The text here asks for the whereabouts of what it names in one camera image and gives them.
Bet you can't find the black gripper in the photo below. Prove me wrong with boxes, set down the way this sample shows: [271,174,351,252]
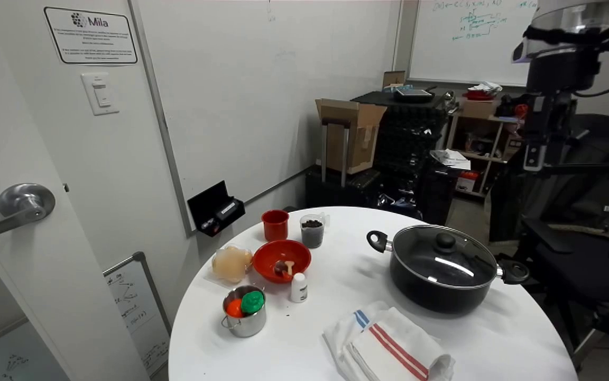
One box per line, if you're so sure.
[524,90,568,174]

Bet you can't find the glass lid with black knob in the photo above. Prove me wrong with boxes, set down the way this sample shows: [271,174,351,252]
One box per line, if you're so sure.
[389,225,500,293]

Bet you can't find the black cooking pot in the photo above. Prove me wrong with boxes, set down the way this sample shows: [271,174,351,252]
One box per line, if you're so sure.
[367,222,533,318]

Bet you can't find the wooden shelf unit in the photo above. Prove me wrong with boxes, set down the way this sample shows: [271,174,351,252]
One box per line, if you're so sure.
[445,95,524,199]

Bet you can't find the black office chair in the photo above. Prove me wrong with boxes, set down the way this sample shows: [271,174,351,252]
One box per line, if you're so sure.
[491,113,609,355]

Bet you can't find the black cabinet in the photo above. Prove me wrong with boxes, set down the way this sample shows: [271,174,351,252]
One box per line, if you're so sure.
[351,86,461,213]

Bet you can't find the dark flat box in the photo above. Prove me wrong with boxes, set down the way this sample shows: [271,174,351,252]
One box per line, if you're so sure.
[392,85,435,102]

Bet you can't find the small brown box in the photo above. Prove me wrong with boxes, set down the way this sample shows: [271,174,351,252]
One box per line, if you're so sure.
[381,68,411,90]

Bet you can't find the open cardboard box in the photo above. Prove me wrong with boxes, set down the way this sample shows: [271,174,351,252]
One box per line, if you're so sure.
[316,97,389,177]

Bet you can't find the white towel with red stripes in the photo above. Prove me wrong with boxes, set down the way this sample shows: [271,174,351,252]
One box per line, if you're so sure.
[345,319,457,381]

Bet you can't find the red cup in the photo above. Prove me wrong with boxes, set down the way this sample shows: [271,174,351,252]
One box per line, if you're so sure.
[261,207,293,243]

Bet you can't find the small white bottle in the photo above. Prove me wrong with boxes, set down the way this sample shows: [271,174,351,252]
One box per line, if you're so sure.
[288,270,311,305]

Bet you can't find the small toy food pieces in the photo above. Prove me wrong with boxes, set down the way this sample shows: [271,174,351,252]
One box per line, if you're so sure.
[272,259,299,280]

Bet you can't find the red bowl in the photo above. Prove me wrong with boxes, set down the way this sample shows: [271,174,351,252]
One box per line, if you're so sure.
[250,239,313,285]

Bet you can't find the green toy piece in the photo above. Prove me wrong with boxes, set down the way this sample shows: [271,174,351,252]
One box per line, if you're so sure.
[240,288,269,318]

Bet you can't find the beige bread piece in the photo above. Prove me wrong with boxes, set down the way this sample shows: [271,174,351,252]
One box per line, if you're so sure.
[224,259,246,281]

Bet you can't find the open black case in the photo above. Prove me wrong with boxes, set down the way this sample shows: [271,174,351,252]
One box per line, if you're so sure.
[187,179,247,239]

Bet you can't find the metal cup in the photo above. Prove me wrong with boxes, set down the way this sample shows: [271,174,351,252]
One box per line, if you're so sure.
[221,284,269,338]

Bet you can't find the orange toy piece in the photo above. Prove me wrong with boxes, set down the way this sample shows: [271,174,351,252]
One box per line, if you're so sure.
[224,295,246,319]

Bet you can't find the small leaning whiteboard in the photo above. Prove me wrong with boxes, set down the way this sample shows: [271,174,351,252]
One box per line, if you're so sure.
[103,249,173,379]

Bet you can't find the wall whiteboard with green writing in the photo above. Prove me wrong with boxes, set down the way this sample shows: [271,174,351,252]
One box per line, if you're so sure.
[408,0,541,89]

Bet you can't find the white light switch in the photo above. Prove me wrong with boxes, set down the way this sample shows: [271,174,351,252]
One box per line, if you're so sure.
[80,70,120,119]

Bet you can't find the white wall sign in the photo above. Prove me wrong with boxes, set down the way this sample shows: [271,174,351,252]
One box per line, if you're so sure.
[42,5,140,68]

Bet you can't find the silver door handle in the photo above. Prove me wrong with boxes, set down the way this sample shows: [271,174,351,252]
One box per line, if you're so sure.
[0,179,58,246]

